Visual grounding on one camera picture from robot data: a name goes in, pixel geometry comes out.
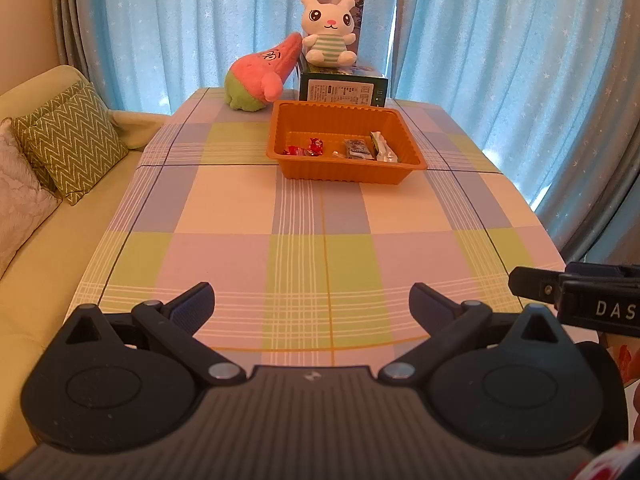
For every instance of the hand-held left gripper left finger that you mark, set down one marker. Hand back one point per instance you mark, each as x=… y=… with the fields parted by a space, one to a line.
x=192 y=302

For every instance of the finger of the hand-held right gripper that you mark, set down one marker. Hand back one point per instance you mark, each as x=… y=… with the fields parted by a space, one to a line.
x=600 y=269
x=535 y=285

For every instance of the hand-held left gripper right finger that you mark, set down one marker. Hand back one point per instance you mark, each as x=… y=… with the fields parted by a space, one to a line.
x=425 y=305

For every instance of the silver green snack wrapper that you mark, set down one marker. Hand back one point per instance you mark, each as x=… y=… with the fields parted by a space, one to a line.
x=384 y=147

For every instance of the grey printed snack packet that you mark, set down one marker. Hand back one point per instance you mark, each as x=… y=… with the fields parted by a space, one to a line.
x=357 y=148

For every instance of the red twisted candy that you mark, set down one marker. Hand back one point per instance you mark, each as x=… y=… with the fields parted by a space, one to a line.
x=316 y=146

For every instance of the orange plastic tray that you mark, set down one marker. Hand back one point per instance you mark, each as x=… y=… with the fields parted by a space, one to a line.
x=345 y=125

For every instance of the person's right hand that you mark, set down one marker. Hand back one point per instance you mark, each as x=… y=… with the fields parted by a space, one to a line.
x=634 y=410

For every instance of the grey curtain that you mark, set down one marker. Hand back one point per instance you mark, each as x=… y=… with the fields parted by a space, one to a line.
x=600 y=210
x=75 y=15

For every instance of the checked tablecloth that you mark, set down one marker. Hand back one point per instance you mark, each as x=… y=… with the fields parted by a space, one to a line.
x=225 y=220

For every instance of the beige sofa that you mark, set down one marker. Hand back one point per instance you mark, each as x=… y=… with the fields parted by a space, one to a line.
x=60 y=260

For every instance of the person's printed clothing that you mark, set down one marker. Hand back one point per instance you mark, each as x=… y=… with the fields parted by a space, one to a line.
x=610 y=465

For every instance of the green zigzag cushion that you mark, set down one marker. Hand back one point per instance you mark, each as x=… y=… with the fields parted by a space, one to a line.
x=75 y=140

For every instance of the white textured cushion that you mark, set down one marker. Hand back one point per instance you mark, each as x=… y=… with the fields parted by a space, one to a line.
x=22 y=195

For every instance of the blue curtain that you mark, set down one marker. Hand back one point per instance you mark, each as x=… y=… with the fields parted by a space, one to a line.
x=200 y=25
x=500 y=60

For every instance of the dark green box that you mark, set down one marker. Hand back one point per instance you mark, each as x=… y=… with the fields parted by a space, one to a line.
x=345 y=91

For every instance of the pink starfish plush toy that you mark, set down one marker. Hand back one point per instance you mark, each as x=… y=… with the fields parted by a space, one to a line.
x=255 y=75

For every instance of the white rabbit plush toy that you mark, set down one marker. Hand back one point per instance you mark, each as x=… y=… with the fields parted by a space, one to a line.
x=327 y=35

